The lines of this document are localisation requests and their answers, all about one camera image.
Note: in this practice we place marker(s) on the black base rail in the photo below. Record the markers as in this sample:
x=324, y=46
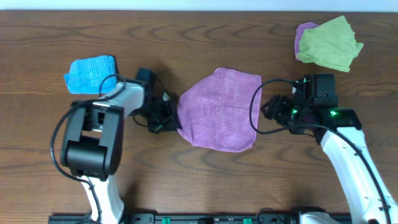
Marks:
x=149, y=218

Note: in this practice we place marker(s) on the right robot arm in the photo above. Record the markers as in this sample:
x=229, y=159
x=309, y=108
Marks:
x=339, y=132

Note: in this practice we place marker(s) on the green microfiber cloth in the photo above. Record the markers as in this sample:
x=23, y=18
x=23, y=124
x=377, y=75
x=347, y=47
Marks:
x=331, y=45

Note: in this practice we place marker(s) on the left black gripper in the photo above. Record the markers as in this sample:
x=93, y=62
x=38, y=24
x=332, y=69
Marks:
x=166, y=115

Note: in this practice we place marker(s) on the blue folded cloth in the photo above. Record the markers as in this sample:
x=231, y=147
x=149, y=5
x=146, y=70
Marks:
x=86, y=75

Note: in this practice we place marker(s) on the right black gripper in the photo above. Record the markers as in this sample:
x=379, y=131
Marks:
x=278, y=104

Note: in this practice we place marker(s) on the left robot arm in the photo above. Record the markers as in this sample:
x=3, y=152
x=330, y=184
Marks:
x=92, y=144

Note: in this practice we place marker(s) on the purple microfiber cloth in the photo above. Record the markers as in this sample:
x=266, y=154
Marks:
x=215, y=112

